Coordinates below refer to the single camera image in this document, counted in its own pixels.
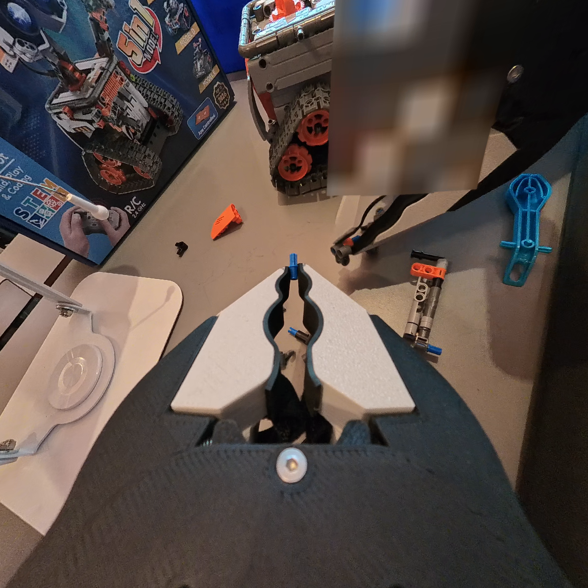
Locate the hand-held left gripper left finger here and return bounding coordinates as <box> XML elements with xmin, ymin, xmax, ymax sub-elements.
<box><xmin>171</xmin><ymin>266</ymin><xmax>292</xmax><ymax>442</ymax></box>

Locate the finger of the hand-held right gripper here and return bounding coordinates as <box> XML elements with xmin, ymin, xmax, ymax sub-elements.
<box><xmin>337</xmin><ymin>195</ymin><xmax>386</xmax><ymax>240</ymax></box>
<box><xmin>362</xmin><ymin>194</ymin><xmax>466</xmax><ymax>253</ymax></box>

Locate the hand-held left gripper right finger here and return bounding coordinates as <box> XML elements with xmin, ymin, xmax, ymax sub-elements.
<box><xmin>298</xmin><ymin>266</ymin><xmax>415</xmax><ymax>442</ymax></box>

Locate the small dark grey connector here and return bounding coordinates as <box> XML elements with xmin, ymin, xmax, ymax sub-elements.
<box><xmin>331</xmin><ymin>243</ymin><xmax>364</xmax><ymax>267</ymax></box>

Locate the grey brick assembly orange beam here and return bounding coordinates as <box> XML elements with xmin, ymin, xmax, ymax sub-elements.
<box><xmin>403</xmin><ymin>258</ymin><xmax>448</xmax><ymax>354</ymax></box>

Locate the light blue brick separator tool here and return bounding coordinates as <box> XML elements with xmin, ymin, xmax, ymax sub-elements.
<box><xmin>500</xmin><ymin>174</ymin><xmax>553</xmax><ymax>288</ymax></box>

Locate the white book stand base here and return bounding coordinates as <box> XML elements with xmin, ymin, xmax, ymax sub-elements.
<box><xmin>0</xmin><ymin>175</ymin><xmax>183</xmax><ymax>536</ymax></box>

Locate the orange wedge panel brick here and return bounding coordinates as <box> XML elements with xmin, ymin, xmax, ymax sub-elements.
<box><xmin>210</xmin><ymin>204</ymin><xmax>243</xmax><ymax>240</ymax></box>

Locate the partly built toy robot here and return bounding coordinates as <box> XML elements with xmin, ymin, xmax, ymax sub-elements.
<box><xmin>238</xmin><ymin>0</ymin><xmax>336</xmax><ymax>196</ymax></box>

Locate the black dimpled pad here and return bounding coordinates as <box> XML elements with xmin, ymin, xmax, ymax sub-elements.
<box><xmin>514</xmin><ymin>152</ymin><xmax>588</xmax><ymax>588</ymax></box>

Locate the blue storage bin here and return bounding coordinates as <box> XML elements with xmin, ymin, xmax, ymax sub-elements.
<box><xmin>190</xmin><ymin>0</ymin><xmax>258</xmax><ymax>81</ymax></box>

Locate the blue robot kit box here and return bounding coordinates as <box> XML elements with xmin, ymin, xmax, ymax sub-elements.
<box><xmin>0</xmin><ymin>0</ymin><xmax>237</xmax><ymax>267</ymax></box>

